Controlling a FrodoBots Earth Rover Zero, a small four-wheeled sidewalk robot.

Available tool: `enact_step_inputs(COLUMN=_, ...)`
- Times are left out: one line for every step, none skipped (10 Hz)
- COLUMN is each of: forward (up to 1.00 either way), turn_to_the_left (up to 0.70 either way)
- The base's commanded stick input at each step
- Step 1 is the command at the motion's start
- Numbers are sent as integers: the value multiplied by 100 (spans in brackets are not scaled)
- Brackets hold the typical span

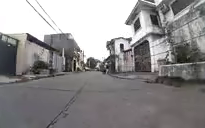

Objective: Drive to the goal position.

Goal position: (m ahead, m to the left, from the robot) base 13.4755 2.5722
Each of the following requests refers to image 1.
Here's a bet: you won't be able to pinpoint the grey pavement strip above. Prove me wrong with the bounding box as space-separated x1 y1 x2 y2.
0 71 71 88

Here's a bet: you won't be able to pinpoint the distant trees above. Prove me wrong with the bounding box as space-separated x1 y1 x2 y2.
86 56 102 70

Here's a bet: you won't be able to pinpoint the grey concrete road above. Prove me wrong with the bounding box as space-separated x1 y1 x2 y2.
0 70 205 128

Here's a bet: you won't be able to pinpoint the white two-storey house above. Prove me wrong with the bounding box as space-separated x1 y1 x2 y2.
124 0 205 74

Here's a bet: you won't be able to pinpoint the green bush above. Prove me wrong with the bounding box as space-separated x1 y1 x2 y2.
31 59 50 75

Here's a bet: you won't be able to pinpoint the grey tall building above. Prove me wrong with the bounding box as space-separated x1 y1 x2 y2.
43 32 86 73

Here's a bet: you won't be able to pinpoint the grey concrete pavement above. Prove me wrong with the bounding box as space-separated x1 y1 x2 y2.
107 71 160 83

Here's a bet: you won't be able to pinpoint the dark metal gate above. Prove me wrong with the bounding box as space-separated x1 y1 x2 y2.
0 27 19 77

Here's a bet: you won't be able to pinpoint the low grey concrete wall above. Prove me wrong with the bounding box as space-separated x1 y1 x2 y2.
158 60 205 81

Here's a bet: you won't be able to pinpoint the small white house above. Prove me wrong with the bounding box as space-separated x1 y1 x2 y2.
105 36 135 74

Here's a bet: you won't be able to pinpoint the climbing plant on wall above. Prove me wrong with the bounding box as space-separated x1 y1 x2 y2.
165 23 205 65

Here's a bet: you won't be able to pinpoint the overhead wires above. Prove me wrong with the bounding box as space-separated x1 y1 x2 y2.
25 0 65 35

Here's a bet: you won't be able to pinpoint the pale low building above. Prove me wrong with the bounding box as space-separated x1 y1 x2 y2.
6 32 65 76

